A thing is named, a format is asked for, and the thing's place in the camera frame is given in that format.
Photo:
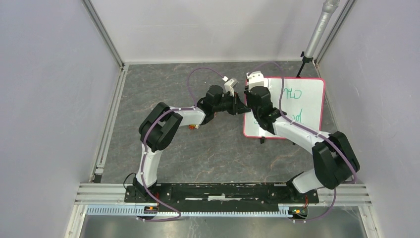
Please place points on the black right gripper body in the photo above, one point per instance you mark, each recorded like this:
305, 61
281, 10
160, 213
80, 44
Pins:
248, 95

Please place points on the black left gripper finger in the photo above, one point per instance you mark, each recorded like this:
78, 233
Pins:
238, 103
238, 111

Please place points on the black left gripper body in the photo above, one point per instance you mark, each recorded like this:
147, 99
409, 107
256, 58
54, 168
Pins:
227, 104

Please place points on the pink framed whiteboard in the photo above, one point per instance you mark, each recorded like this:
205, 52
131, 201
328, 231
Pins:
302, 101

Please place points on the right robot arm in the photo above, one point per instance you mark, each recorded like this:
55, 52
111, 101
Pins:
333, 157

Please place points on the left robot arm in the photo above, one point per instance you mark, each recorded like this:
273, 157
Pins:
161, 125

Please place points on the red yellow toy block car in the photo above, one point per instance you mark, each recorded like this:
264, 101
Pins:
193, 126

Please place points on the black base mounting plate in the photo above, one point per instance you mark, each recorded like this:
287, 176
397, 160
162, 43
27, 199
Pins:
220, 197

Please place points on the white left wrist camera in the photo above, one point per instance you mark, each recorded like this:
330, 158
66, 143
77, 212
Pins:
229, 86

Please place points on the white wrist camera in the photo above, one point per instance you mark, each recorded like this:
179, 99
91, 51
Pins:
229, 86
255, 79

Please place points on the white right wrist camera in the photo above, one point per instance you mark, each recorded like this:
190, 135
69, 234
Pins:
255, 79

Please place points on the white slotted cable duct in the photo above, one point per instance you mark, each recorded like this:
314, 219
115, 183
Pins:
143, 211

